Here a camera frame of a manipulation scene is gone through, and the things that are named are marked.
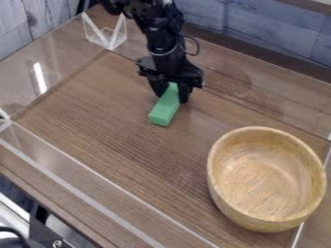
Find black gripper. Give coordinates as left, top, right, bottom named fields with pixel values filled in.
left=136, top=56, right=202, bottom=104

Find green rectangular stick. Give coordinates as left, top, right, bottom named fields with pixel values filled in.
left=148, top=82, right=180, bottom=127

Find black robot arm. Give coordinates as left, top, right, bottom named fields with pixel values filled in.
left=97, top=0, right=202, bottom=104

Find wooden bowl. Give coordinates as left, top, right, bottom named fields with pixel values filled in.
left=206, top=126, right=326, bottom=233

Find clear acrylic corner bracket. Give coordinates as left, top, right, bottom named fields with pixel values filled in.
left=81, top=13, right=126, bottom=50

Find clear acrylic enclosure wall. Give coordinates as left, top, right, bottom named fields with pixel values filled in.
left=0, top=118, right=218, bottom=248

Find black table leg bracket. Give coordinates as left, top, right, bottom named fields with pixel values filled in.
left=27, top=203, right=78, bottom=248

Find black cable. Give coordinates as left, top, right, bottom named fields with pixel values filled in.
left=0, top=226, right=30, bottom=248

